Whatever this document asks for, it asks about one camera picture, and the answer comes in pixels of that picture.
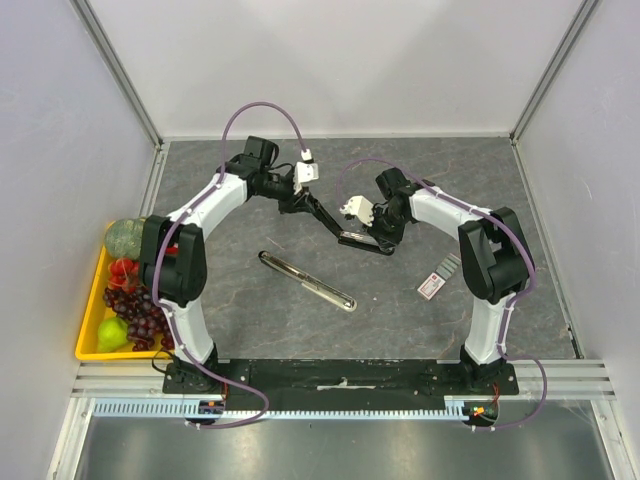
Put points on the yellow plastic bin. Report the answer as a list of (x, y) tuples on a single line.
[(96, 312)]

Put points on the green striped melon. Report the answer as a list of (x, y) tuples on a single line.
[(123, 238)]

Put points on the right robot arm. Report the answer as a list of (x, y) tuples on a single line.
[(495, 259)]

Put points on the red white staple box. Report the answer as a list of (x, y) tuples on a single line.
[(438, 278)]

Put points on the green pear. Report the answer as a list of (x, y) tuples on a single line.
[(112, 334)]

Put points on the silver and black stapler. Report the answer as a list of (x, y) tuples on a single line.
[(332, 295)]

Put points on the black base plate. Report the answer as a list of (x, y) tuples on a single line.
[(427, 376)]

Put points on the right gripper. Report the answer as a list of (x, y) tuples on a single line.
[(379, 232)]

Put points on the red cherry tomato cluster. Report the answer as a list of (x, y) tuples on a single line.
[(123, 275)]

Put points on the grey cable duct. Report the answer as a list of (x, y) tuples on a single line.
[(214, 408)]

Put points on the purple grape bunch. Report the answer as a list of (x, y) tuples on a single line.
[(148, 328)]

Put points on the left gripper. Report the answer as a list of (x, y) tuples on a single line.
[(302, 202)]

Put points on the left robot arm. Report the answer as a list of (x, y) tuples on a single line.
[(172, 260)]

